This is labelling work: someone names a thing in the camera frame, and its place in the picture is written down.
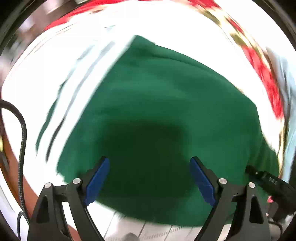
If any green white varsity jacket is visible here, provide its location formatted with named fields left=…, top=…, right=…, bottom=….
left=36, top=34, right=280, bottom=227

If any blue velvet quilt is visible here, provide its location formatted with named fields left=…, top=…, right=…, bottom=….
left=266, top=48, right=295, bottom=182

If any white diamond pattern sheet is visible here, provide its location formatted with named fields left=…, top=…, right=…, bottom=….
left=1, top=1, right=294, bottom=240

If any red floral blanket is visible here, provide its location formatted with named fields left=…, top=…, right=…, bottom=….
left=48, top=1, right=285, bottom=121

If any black braided cable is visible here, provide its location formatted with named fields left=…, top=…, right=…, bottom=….
left=0, top=99, right=31, bottom=240

